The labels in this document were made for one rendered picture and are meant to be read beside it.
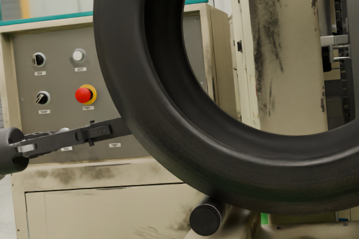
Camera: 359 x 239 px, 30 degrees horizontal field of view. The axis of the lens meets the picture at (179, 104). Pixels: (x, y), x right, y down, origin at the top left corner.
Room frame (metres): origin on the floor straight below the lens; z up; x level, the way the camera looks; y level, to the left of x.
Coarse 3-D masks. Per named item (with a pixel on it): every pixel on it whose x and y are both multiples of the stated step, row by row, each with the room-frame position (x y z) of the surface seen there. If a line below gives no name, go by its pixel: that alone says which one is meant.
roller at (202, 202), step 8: (200, 200) 1.01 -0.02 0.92; (208, 200) 0.97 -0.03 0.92; (216, 200) 0.98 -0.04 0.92; (200, 208) 0.94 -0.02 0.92; (208, 208) 0.94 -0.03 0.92; (216, 208) 0.94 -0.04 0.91; (224, 208) 0.98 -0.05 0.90; (192, 216) 0.94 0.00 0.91; (200, 216) 0.94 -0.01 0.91; (208, 216) 0.93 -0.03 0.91; (216, 216) 0.93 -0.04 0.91; (224, 216) 0.98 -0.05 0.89; (192, 224) 0.94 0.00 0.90; (200, 224) 0.94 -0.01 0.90; (208, 224) 0.93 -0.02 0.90; (216, 224) 0.93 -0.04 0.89; (200, 232) 0.94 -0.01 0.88; (208, 232) 0.93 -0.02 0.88
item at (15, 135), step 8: (8, 128) 1.09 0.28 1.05; (16, 128) 1.10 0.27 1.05; (0, 136) 1.08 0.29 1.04; (8, 136) 1.07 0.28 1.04; (16, 136) 1.10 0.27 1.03; (24, 136) 1.13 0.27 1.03; (0, 144) 1.07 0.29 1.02; (8, 144) 1.06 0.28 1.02; (16, 144) 1.06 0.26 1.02; (0, 152) 1.07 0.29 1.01; (8, 152) 1.06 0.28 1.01; (16, 152) 1.06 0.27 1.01; (0, 160) 1.07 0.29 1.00; (8, 160) 1.07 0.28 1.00; (16, 160) 1.08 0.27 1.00; (24, 160) 1.10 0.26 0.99; (0, 168) 1.07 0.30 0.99; (8, 168) 1.07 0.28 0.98; (16, 168) 1.08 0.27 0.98; (24, 168) 1.10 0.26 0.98
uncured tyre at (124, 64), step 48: (96, 0) 0.98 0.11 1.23; (144, 0) 0.95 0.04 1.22; (96, 48) 0.98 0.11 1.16; (144, 48) 0.93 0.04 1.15; (144, 96) 0.93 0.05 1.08; (192, 96) 1.20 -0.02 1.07; (144, 144) 0.97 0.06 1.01; (192, 144) 0.92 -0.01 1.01; (240, 144) 1.18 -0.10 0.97; (288, 144) 1.16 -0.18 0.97; (336, 144) 1.15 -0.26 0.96; (240, 192) 0.92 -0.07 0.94; (288, 192) 0.90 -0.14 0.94; (336, 192) 0.88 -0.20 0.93
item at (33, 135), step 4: (84, 128) 1.06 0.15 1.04; (88, 128) 1.06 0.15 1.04; (48, 132) 1.07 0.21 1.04; (60, 132) 1.06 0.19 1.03; (28, 136) 1.08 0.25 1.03; (32, 136) 1.07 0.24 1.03; (36, 136) 1.07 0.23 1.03; (40, 136) 1.07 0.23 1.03; (76, 140) 1.06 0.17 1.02; (88, 140) 1.05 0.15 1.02; (92, 140) 1.06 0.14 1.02; (92, 144) 1.06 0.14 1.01; (44, 152) 1.07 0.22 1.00; (48, 152) 1.07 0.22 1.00; (52, 152) 1.07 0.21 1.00; (32, 156) 1.07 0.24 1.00; (36, 156) 1.07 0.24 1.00
